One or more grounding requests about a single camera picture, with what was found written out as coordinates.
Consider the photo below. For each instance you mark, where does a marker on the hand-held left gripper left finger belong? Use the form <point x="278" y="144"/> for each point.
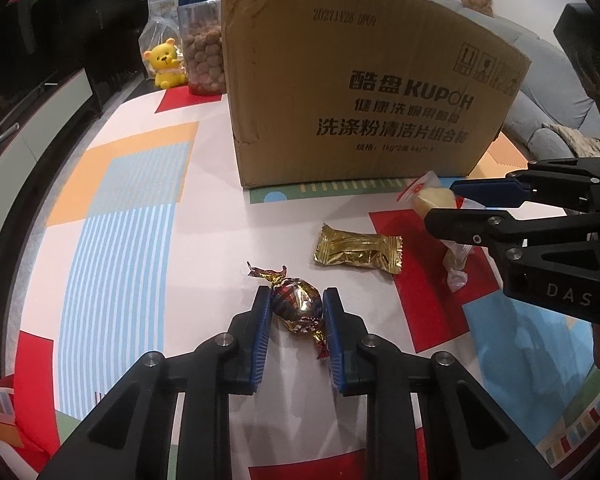
<point x="262" y="330"/>

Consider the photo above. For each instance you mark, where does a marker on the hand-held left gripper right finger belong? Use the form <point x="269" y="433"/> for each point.
<point x="332" y="335"/>

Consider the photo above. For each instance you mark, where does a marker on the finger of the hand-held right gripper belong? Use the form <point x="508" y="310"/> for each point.
<point x="485" y="192"/>
<point x="460" y="224"/>

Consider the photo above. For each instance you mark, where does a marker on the clear cake slice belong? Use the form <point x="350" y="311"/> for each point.
<point x="432" y="197"/>

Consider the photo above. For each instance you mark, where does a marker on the twisted foil candy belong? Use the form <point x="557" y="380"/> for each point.
<point x="295" y="300"/>

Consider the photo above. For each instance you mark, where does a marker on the brown cardboard box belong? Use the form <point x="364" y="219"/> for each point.
<point x="355" y="85"/>

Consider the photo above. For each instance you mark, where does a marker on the gold foil snack packet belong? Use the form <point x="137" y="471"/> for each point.
<point x="360" y="249"/>

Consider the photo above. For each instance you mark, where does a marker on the beige jacket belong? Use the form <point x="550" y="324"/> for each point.
<point x="580" y="142"/>

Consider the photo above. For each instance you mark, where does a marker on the grey sofa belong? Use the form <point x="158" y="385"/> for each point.
<point x="550" y="85"/>

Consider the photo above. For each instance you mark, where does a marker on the brown teddy bear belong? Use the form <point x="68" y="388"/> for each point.
<point x="476" y="1"/>

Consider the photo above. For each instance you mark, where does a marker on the clear jar of brown nuts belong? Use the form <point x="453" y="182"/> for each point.
<point x="205" y="55"/>

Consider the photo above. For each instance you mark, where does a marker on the yellow bear figurine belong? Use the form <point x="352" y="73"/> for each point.
<point x="166" y="62"/>

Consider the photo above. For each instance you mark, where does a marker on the grey television cabinet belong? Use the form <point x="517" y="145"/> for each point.
<point x="25" y="150"/>

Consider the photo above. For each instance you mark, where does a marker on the clear bag of nuts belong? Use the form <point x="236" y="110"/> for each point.
<point x="157" y="25"/>

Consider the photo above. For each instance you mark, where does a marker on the black piano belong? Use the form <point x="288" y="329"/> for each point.
<point x="105" y="35"/>

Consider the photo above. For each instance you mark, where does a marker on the black television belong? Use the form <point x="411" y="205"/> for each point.
<point x="10" y="60"/>

